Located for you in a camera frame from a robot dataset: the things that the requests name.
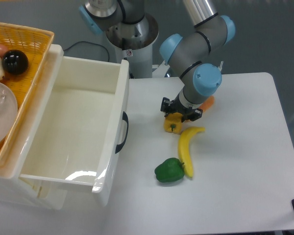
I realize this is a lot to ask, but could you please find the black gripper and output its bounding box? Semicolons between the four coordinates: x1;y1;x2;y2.
160;97;202;122

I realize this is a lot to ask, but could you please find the yellow bell pepper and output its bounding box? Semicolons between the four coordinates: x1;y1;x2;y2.
163;113;182;134

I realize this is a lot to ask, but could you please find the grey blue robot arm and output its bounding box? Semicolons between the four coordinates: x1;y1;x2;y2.
79;0;236;121

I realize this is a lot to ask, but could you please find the green bell pepper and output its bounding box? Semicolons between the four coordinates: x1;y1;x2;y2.
154;158;185;183

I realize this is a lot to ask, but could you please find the yellow banana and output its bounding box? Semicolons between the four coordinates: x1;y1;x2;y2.
177;127;205;179

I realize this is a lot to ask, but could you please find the white open drawer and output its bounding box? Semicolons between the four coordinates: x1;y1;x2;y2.
19;56;130;208

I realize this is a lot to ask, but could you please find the orange woven basket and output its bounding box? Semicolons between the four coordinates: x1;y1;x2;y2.
0;21;55;179

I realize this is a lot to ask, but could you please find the black ball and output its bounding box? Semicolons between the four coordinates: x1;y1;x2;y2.
1;49;29;75

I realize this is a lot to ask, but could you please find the clear plastic bowl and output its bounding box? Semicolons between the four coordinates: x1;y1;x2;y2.
0;82;18;142

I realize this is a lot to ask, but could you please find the white drawer cabinet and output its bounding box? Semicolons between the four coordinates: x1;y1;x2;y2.
0;44;69;211

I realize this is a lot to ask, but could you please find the metal table bracket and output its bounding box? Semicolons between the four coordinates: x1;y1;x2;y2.
152;61;171;78

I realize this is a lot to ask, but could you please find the dark blue drawer handle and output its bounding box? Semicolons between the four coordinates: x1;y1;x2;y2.
115;111;129;154

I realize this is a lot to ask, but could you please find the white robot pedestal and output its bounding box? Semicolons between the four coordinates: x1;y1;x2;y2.
106;13;159;78

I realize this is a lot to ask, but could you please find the black cable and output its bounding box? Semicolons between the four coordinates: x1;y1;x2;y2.
62;41;110;62

